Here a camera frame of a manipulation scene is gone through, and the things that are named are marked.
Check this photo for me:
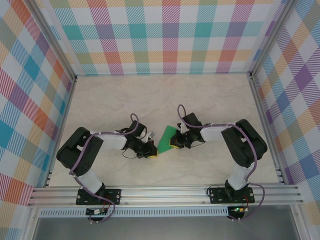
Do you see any small black circuit board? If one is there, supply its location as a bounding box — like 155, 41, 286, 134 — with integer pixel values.
86, 208, 108, 216

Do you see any thin black right gripper cable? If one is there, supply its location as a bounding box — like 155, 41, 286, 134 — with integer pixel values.
188, 139, 206, 150

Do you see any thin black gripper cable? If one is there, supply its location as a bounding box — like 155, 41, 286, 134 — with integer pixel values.
122, 148, 141, 160
188, 139, 206, 150

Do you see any thin black left gripper cable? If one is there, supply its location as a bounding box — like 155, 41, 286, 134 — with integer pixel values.
122, 148, 141, 160

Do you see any long aluminium mounting rail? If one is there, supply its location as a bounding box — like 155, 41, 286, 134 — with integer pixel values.
27, 184, 305, 207

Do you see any thin black base cable loop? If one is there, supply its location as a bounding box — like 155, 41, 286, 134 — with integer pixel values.
206, 182, 227, 198

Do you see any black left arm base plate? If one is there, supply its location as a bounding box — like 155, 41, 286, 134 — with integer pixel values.
76, 187, 122, 206

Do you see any perforated metal cable tray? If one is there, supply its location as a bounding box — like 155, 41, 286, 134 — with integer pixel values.
39, 207, 230, 218

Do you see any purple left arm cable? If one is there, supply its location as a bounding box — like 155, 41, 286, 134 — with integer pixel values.
68, 113, 141, 224

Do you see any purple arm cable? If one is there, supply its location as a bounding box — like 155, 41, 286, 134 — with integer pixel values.
68, 113, 141, 224
176, 104, 266, 222

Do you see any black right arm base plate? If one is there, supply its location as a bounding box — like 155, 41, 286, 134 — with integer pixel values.
209, 186, 255, 205

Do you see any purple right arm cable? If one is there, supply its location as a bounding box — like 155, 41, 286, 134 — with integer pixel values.
176, 104, 266, 222

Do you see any aluminium side rail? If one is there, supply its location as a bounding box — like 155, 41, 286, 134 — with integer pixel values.
247, 72, 287, 186
43, 77, 78, 188

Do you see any aluminium frame post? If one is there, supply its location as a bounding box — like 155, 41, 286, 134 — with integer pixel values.
26, 0, 78, 82
247, 0, 297, 81

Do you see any aluminium frame leg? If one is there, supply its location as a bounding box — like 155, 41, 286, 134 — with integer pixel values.
289, 203, 307, 240
23, 206, 42, 240

